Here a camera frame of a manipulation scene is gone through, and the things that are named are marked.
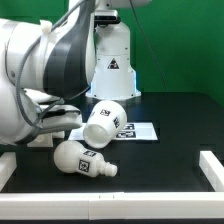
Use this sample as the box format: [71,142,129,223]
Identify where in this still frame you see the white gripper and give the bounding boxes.
[26,89,82,134]

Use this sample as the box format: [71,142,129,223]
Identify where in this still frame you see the white lamp bulb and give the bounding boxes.
[54,141,118,178]

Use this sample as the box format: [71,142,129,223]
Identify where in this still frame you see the white lamp base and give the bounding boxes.
[27,131,65,147]

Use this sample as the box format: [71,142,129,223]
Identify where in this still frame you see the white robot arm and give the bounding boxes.
[0,0,151,145]

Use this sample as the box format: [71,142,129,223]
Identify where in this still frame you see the white lamp shade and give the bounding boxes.
[83,100,127,149]

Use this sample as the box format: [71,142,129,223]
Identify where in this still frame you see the white left barrier block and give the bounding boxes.
[0,152,17,192]

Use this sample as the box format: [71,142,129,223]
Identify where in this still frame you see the white barrier block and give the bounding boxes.
[199,151,224,192]
[0,152,17,192]

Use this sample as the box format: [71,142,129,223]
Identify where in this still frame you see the white marker paper sheet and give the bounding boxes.
[69,122,158,141]

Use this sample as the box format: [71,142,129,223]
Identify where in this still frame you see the white right barrier block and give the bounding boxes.
[199,151,224,192]

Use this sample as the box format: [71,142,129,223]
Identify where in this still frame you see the white front barrier wall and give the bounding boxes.
[0,192,224,220]

